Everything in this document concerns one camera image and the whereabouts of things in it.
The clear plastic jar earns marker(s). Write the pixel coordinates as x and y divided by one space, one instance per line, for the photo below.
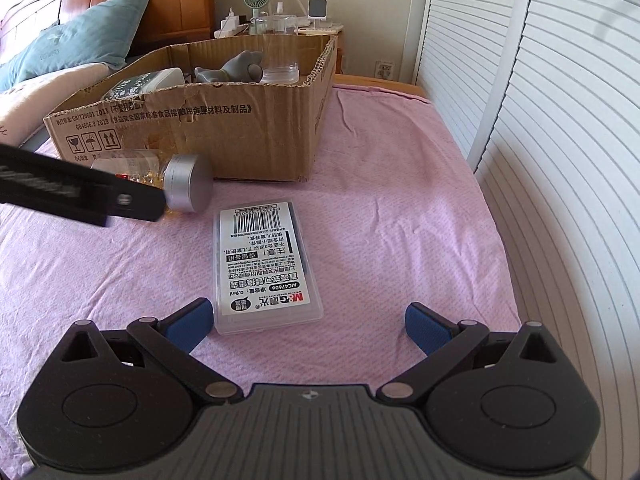
280 60

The yellow capsule bottle silver cap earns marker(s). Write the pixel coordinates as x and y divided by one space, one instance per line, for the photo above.
187 180

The pink cloth cover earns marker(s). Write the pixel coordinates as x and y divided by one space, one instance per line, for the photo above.
390 215

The brown cardboard box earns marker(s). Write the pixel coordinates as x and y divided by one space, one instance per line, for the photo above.
247 130

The white router box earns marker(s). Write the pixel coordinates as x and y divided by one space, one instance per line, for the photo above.
283 23

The wooden nightstand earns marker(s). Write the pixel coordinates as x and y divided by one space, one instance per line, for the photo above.
336 32

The wall power outlet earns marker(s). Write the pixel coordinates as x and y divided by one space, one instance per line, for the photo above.
384 70

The grey cat figurine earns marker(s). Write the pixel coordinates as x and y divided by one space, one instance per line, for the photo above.
244 67

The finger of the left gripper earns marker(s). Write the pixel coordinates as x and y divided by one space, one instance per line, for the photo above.
119 198

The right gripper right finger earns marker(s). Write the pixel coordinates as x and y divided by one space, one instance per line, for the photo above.
449 348

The white green medical bottle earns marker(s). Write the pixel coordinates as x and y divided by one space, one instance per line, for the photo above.
145 83

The green mini desk fan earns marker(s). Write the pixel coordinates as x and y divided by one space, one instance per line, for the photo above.
255 6

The pink floral quilt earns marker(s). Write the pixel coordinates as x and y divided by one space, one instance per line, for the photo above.
24 106

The white power strip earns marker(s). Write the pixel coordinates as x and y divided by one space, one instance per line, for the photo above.
230 26

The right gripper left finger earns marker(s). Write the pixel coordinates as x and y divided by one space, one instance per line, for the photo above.
169 342

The white smart display clock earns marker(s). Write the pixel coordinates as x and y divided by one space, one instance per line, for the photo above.
317 10

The blue pillow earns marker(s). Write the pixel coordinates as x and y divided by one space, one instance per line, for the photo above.
75 40

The clear plastic labelled case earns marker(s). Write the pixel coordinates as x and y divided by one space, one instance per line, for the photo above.
263 276

